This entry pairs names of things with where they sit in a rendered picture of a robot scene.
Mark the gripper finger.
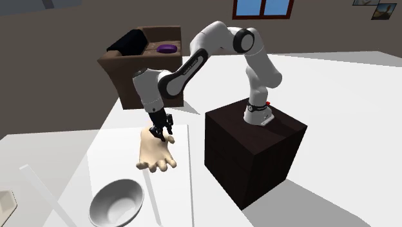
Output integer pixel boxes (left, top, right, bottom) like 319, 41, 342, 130
148, 125, 166, 143
166, 113, 175, 135

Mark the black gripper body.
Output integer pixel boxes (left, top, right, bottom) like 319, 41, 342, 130
148, 108, 169, 130

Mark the beige hand-shaped glove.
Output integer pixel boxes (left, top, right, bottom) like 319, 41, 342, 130
135, 125, 178, 173

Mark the brown armchair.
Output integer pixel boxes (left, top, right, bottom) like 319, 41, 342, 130
97, 25, 185, 110

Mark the white bowl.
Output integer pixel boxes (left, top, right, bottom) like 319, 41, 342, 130
88, 179, 146, 227

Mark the dark robot stand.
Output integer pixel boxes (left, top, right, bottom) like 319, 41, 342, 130
204, 97, 308, 211

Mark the red-framed window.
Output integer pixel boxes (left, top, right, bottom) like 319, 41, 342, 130
232, 0, 295, 21

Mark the beige flat object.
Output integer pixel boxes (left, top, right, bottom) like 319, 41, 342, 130
0, 189, 18, 227

